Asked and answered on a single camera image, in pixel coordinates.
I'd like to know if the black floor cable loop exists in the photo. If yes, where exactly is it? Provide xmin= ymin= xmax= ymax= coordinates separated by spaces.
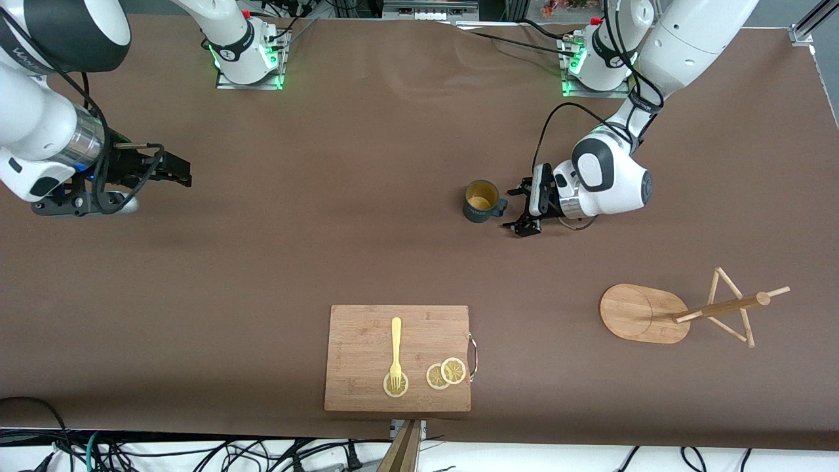
xmin=0 ymin=397 xmax=74 ymax=472

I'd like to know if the brown table cover sheet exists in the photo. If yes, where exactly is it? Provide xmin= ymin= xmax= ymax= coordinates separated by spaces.
xmin=0 ymin=14 xmax=839 ymax=452

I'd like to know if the wooden mug rack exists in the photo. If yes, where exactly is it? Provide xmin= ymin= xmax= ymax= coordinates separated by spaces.
xmin=600 ymin=267 xmax=791 ymax=349

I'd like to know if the yellow plastic fork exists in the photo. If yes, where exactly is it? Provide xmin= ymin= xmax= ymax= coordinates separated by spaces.
xmin=389 ymin=317 xmax=403 ymax=391

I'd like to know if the teal mug with yellow inside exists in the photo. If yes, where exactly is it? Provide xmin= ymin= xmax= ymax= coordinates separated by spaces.
xmin=463 ymin=180 xmax=509 ymax=224

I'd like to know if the wooden beam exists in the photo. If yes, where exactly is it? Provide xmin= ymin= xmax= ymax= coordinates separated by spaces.
xmin=376 ymin=420 xmax=421 ymax=472

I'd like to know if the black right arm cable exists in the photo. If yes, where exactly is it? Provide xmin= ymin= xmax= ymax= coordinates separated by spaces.
xmin=0 ymin=7 xmax=165 ymax=216

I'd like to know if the aluminium frame profile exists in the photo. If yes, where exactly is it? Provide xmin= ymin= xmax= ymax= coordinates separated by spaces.
xmin=789 ymin=0 xmax=839 ymax=45

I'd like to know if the aluminium arm base plate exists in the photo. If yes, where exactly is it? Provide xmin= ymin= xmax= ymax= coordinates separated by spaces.
xmin=559 ymin=36 xmax=632 ymax=99
xmin=215 ymin=28 xmax=290 ymax=90

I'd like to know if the metal power strip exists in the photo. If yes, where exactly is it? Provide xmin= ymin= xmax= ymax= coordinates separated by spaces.
xmin=383 ymin=0 xmax=480 ymax=22

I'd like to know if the black table cable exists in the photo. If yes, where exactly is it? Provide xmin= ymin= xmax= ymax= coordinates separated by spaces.
xmin=456 ymin=28 xmax=581 ymax=60
xmin=521 ymin=18 xmax=571 ymax=43

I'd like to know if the bamboo cutting board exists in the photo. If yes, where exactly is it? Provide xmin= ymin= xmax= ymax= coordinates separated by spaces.
xmin=324 ymin=305 xmax=472 ymax=413

